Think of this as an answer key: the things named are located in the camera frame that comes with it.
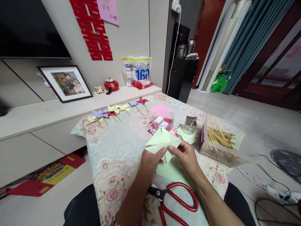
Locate person's right hand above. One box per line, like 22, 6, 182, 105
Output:
168, 141, 204, 185

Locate person's left hand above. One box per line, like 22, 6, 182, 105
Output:
135, 146, 169, 189

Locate light green cut paper square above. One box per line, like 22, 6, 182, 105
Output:
145, 127, 182, 164

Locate light green paper sheet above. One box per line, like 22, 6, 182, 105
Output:
156, 154, 196, 190

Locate floral quilted cloth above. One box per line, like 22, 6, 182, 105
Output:
70, 92, 234, 226

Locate bundle of bamboo sticks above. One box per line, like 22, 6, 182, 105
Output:
204, 124, 238, 163

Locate small box of metal pins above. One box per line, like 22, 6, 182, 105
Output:
185, 115, 198, 133

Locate clear round plastic container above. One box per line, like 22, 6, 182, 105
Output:
148, 109, 176, 136

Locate clear plastic box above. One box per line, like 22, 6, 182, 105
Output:
199, 114, 260, 168

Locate pink paper squares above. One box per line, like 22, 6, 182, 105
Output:
150, 104, 174, 117

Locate row of paper pinwheels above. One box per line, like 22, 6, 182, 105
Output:
85, 96, 150, 129

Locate person's legs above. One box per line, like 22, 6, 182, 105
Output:
63, 181, 257, 226

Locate red plastic packet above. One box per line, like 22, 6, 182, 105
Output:
130, 80, 156, 90

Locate green plastic bag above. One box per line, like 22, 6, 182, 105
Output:
209, 70, 233, 95

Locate black cabinet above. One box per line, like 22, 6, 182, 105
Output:
165, 22, 202, 104

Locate red jar with tassel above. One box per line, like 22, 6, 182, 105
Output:
104, 76, 120, 95

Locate white power strip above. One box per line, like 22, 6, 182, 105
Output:
263, 184, 297, 205

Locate white and blue tissue pack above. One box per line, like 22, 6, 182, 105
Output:
121, 56, 153, 87

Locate dark round fan base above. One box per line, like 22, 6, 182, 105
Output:
270, 149, 301, 185

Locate red and gold gift box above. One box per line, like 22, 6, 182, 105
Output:
0, 152, 87, 201

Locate glass jar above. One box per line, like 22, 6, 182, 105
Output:
176, 44, 187, 59

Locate black framed photograph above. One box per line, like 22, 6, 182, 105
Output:
36, 65, 94, 104

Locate metal flask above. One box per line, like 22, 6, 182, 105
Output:
187, 38, 197, 55

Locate white standing air conditioner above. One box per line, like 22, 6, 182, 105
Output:
197, 0, 252, 95

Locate white low cabinet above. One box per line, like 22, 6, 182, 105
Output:
0, 59, 163, 189

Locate dark wooden glazed door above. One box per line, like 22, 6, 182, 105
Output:
232, 0, 301, 111

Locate red-brown wooden door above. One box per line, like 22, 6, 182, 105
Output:
191, 0, 227, 90

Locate teal curtain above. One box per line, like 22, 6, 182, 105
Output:
222, 0, 297, 95

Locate pink paper note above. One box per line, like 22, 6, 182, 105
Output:
97, 0, 120, 27

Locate black television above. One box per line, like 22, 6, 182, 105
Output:
0, 0, 72, 60

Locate red-handled scissors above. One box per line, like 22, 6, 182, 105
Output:
147, 182, 199, 226

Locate black cable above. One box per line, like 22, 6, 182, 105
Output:
254, 154, 301, 226

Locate red paper wall decoration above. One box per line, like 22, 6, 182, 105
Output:
69, 0, 114, 62

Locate white wall charger with cable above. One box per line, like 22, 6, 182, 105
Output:
165, 0, 182, 94

